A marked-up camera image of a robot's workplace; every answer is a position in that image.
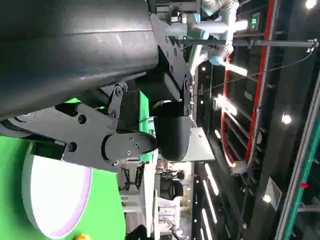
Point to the red ceiling pipe loop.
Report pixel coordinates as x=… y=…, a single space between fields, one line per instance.
x=260 y=75

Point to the black office chair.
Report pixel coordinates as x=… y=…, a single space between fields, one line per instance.
x=172 y=190

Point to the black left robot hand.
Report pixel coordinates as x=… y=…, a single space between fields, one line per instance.
x=75 y=50

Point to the green exit sign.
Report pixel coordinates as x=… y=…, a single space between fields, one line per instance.
x=254 y=19

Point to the green table cloth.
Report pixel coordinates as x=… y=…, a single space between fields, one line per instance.
x=107 y=207

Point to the grey table panel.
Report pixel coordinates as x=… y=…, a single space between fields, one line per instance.
x=201 y=145

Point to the lilac plate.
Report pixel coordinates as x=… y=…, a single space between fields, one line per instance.
x=55 y=195

